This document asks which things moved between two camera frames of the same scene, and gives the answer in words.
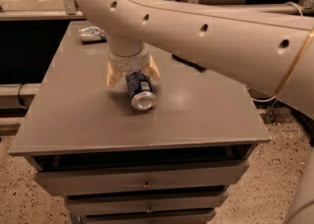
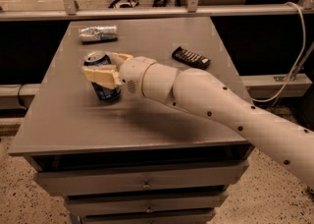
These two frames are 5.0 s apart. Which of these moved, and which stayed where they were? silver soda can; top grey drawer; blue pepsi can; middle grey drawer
Moved: blue pepsi can
Stayed: top grey drawer; silver soda can; middle grey drawer
